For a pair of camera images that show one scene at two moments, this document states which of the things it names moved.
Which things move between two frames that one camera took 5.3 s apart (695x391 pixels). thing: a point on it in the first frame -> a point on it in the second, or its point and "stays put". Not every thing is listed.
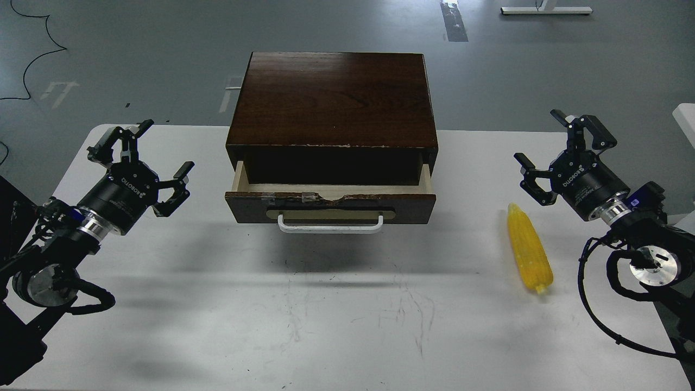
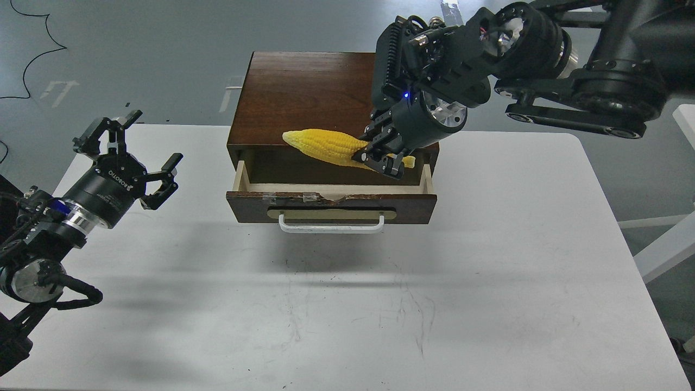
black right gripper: x=578 y=175 -> x=418 y=120
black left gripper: x=130 y=188 -> x=115 y=181
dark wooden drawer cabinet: x=333 y=118 stays put
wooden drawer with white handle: x=328 y=209 stays put
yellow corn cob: x=532 y=258 -> x=334 y=148
